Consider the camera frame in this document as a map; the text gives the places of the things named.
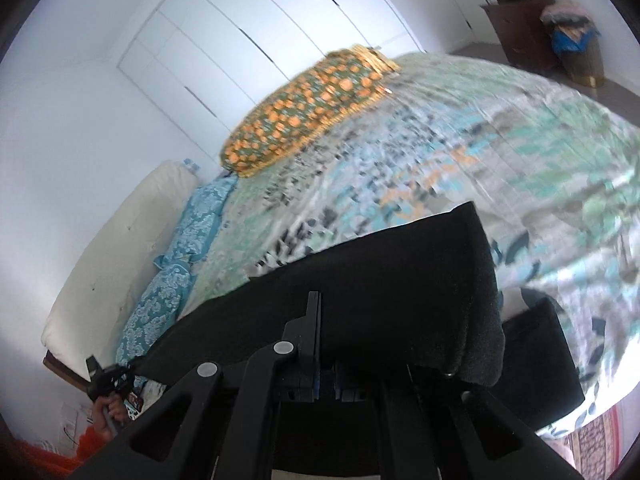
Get laundry basket with clothes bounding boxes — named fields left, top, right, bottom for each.
left=540, top=0, right=605, bottom=88

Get orange sleeve left forearm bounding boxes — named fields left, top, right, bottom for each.
left=1, top=427, right=106, bottom=480

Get floral leaf bedsheet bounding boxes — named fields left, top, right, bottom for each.
left=176, top=53, right=639, bottom=438

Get orange green patterned pillow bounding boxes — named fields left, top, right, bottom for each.
left=220, top=46, right=401, bottom=177

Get dark brown dresser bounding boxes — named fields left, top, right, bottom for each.
left=482, top=0, right=560, bottom=74

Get person left hand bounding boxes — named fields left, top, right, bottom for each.
left=92, top=393, right=129, bottom=442

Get black pants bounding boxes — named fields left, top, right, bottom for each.
left=137, top=203, right=585, bottom=430

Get red patterned rug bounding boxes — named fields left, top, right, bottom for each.
left=544, top=406, right=622, bottom=480

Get blue patterned pillow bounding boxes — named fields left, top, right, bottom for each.
left=115, top=174, right=238, bottom=365

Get white wardrobe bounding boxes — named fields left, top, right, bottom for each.
left=118, top=0, right=421, bottom=164

